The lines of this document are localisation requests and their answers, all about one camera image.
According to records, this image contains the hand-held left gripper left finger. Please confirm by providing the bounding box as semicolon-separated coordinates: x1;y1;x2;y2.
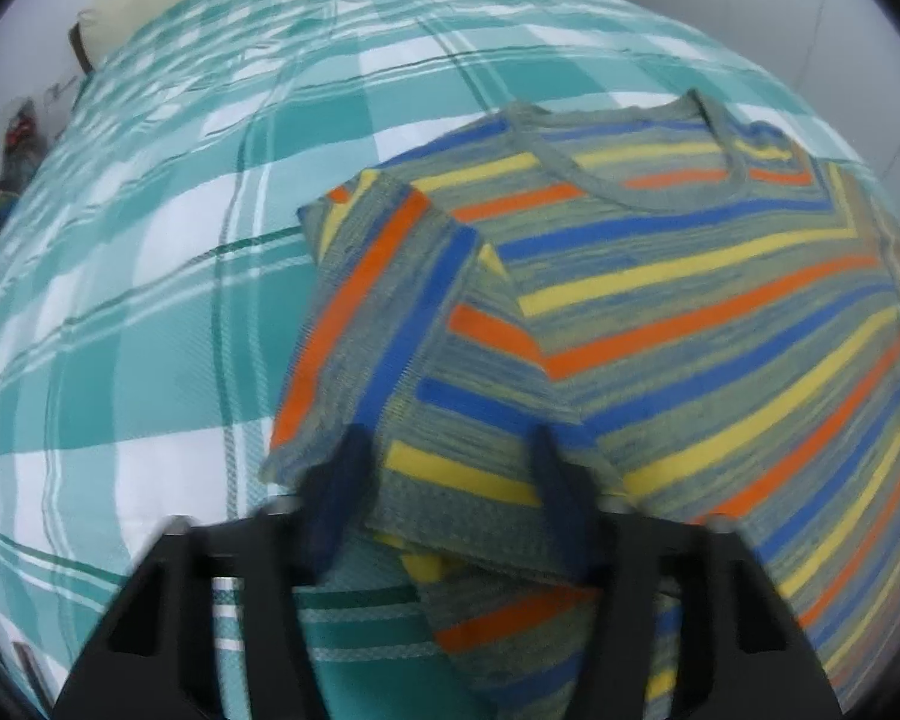
52;426;381;720

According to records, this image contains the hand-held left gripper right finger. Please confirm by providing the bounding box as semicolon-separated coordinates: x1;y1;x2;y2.
529;424;845;720

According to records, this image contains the cream pillow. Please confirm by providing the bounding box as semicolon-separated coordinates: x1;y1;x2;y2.
71;0;286;74

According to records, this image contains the multicoloured striped small shirt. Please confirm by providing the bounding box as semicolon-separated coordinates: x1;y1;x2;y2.
261;88;900;720

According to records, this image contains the pile of mixed clothes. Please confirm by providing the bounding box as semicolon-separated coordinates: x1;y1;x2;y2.
0;94;50;256

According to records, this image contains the teal checked bed sheet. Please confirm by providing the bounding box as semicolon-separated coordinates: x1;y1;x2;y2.
0;0;900;720

